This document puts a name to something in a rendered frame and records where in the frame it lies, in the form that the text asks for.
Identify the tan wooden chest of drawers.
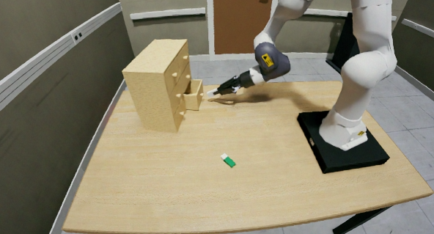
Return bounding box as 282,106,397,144
122,40,188,134

